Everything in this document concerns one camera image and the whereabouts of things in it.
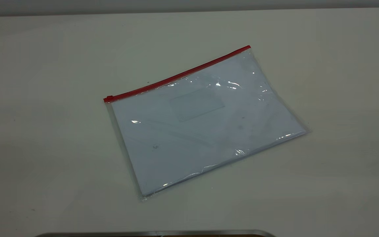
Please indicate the clear plastic zipper bag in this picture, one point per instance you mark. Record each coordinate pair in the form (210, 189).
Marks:
(206, 131)

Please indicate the red zipper slider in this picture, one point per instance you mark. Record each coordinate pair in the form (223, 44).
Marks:
(108, 98)

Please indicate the silver metal bar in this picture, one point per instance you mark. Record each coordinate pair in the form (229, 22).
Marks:
(156, 234)

